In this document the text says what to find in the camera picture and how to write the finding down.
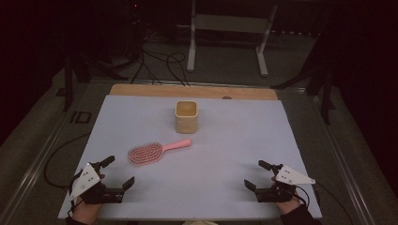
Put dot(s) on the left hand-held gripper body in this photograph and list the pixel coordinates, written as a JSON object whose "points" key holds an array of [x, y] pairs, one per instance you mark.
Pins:
{"points": [[94, 190]]}

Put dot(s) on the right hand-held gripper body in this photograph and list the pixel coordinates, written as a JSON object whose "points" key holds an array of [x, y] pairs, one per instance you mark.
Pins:
{"points": [[281, 189]]}

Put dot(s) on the pink hairbrush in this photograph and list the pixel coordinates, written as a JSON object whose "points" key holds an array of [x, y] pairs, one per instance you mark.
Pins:
{"points": [[145, 153]]}

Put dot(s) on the beige square cup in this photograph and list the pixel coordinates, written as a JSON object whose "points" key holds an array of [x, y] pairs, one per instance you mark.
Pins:
{"points": [[186, 125]]}

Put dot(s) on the person's right hand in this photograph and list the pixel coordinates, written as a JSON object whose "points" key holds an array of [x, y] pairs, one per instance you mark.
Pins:
{"points": [[287, 206]]}

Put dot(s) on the person's left hand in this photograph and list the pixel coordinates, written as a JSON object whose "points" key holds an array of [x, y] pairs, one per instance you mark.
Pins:
{"points": [[86, 212]]}

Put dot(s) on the pale blue table mat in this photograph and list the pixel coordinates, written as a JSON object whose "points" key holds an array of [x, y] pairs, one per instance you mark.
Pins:
{"points": [[219, 150]]}

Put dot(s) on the black square floor plate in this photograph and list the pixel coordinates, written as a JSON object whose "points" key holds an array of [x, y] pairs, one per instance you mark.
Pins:
{"points": [[73, 117]]}

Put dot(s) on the black stand with angled legs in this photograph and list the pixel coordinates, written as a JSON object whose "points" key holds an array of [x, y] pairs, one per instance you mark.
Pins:
{"points": [[68, 87]]}

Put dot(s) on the black tripod stand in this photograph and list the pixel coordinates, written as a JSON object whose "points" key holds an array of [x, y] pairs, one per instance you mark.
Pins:
{"points": [[327, 100]]}

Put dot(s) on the metal floor rail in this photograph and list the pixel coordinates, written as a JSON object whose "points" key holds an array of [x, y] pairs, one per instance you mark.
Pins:
{"points": [[31, 165], [344, 162]]}

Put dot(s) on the white metal stand frame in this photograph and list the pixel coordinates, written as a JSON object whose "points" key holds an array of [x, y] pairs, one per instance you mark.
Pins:
{"points": [[231, 23]]}

